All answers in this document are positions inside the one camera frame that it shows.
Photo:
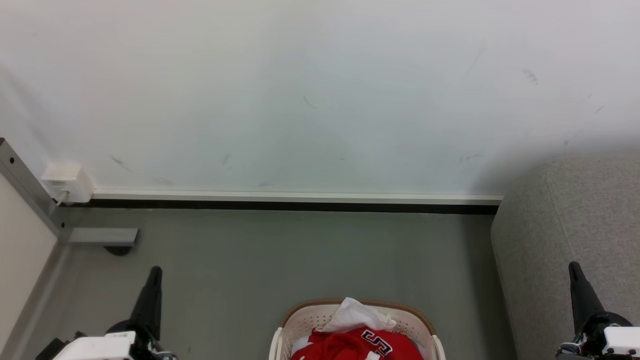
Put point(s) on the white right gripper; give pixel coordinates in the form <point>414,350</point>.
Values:
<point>617,341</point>

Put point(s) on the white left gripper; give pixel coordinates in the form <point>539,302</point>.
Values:
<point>100,346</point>

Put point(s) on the red jersey with striped lettering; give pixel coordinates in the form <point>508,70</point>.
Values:
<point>345,346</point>

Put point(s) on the grey fabric sofa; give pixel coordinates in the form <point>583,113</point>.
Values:
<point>565,225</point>

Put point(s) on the white cloth garment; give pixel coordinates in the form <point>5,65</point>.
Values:
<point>356,315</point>

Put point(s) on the beige partition panel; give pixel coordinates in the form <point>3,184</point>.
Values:
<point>22,250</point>

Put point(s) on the white perforated laundry basket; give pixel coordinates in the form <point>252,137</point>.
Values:
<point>300,325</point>

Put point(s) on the black baseboard strip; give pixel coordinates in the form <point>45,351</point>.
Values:
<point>300,205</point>

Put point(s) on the black round frame foot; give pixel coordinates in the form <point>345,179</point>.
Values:
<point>118,250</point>

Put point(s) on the grey aluminium foot bracket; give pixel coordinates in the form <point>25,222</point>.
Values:
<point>102,236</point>

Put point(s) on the white wall socket box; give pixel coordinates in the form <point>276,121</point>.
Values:
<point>67,181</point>

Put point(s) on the grey aluminium frame post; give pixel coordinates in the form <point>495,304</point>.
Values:
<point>25,182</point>

